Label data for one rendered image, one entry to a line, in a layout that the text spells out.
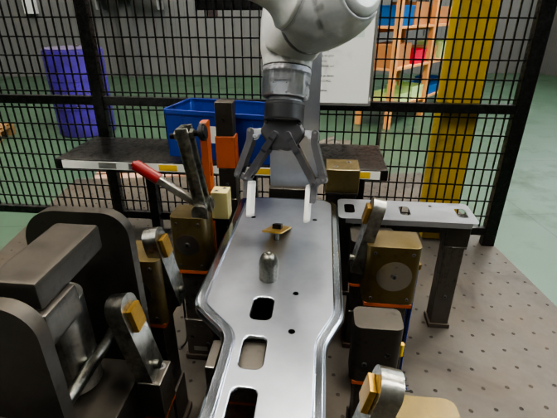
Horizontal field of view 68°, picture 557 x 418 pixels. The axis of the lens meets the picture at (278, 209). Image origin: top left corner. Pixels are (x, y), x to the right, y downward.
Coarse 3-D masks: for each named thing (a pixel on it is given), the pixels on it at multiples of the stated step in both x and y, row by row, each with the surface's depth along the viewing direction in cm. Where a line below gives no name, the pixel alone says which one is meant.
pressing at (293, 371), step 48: (240, 240) 79; (288, 240) 79; (336, 240) 79; (240, 288) 65; (288, 288) 65; (336, 288) 66; (240, 336) 56; (288, 336) 56; (240, 384) 48; (288, 384) 48
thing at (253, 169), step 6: (276, 132) 76; (270, 138) 76; (264, 144) 77; (270, 144) 76; (264, 150) 77; (270, 150) 79; (258, 156) 78; (264, 156) 78; (258, 162) 78; (252, 168) 78; (258, 168) 80; (246, 174) 79; (252, 174) 79; (246, 180) 79; (252, 180) 82
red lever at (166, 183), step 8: (136, 168) 74; (144, 168) 75; (152, 168) 75; (144, 176) 75; (152, 176) 75; (160, 176) 75; (160, 184) 76; (168, 184) 76; (176, 184) 77; (176, 192) 76; (184, 192) 76; (184, 200) 77
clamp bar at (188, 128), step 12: (180, 132) 70; (192, 132) 71; (204, 132) 70; (180, 144) 71; (192, 144) 74; (192, 156) 72; (192, 168) 73; (192, 180) 74; (204, 180) 76; (192, 192) 75; (204, 192) 78; (204, 204) 75
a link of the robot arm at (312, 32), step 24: (264, 0) 57; (288, 0) 56; (312, 0) 55; (336, 0) 53; (360, 0) 53; (288, 24) 58; (312, 24) 57; (336, 24) 56; (360, 24) 56; (312, 48) 65
